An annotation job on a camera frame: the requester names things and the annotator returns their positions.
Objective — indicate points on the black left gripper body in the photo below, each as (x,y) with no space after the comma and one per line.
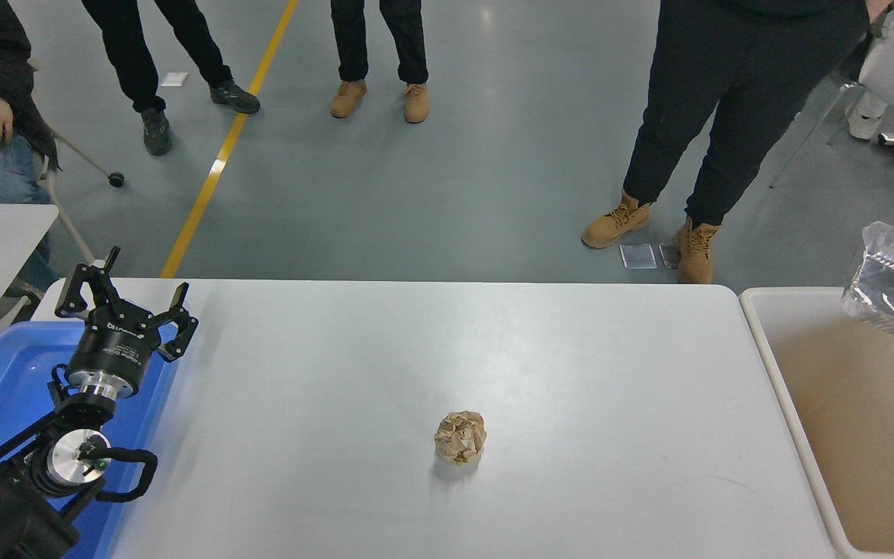
(117,345)

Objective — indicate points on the blue plastic tray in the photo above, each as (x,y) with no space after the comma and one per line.
(5,373)

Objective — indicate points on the white wheeled chair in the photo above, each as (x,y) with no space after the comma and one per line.
(116,179)

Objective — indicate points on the white paper scrap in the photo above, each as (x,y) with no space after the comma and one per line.
(174,79)

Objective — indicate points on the crumpled tan paper ball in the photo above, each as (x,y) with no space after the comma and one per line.
(460,439)

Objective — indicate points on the clear floor plate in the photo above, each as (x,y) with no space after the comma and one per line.
(638,255)
(666,255)

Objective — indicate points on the large pale plastic bin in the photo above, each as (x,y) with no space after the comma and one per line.
(866,466)

